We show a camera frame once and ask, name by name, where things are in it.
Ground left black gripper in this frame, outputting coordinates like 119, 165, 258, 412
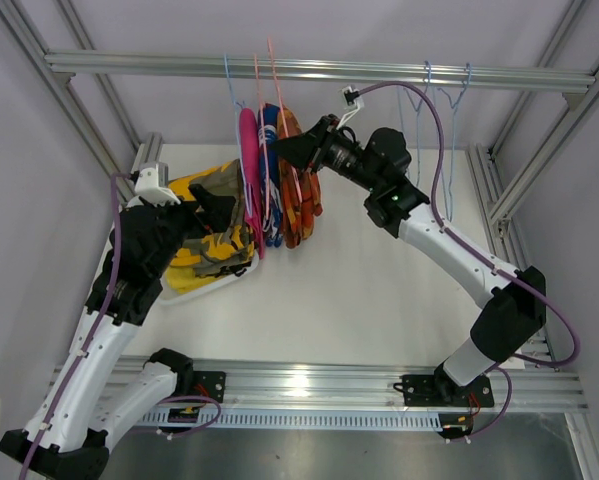
141, 183, 234, 277

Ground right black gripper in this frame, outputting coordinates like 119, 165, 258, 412
268, 114, 382, 194

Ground pink hanger of orange trousers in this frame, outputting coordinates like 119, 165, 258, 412
267, 36, 303, 205

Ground blue white patterned trousers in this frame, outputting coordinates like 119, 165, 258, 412
259, 103, 283, 248

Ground orange camouflage trousers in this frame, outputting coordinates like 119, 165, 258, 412
276, 105, 324, 250

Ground yellow grey camouflage trousers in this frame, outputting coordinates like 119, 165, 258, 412
165, 160, 255, 292

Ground blue hanger of camouflage trousers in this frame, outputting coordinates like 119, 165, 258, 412
397, 87, 424, 187

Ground light blue wire hanger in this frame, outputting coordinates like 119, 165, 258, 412
437, 62, 473, 222

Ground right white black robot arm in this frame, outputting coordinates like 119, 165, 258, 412
270, 115, 546, 405

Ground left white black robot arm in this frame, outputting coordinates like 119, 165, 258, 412
0, 184, 236, 479

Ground pink trousers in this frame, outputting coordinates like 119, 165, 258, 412
239, 108, 265, 260

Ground white plastic basket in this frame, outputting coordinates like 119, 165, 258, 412
156, 251, 260, 307

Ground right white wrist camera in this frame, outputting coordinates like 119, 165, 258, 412
338, 85, 364, 129

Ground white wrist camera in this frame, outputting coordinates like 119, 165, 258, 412
130, 162, 181, 206
338, 85, 364, 129

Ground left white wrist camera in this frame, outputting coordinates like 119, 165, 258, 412
130, 162, 181, 206

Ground aluminium frame left posts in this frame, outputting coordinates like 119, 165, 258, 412
0, 1, 163, 174

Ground aluminium frame posts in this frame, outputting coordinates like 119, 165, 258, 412
492, 1, 599, 377
0, 1, 163, 174

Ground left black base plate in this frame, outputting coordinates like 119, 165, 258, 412
189, 371, 227, 403

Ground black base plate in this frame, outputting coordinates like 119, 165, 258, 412
392, 374, 495, 408
189, 371, 227, 403

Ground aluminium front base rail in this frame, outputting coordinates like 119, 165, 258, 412
193, 359, 588, 413

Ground aluminium frame right posts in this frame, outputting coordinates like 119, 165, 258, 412
492, 1, 599, 377

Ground aluminium hanging rail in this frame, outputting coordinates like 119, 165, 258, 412
44, 50, 596, 94

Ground white slotted cable duct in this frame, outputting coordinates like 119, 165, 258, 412
128, 408, 445, 432

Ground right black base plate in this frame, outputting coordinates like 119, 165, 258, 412
392, 374, 495, 408

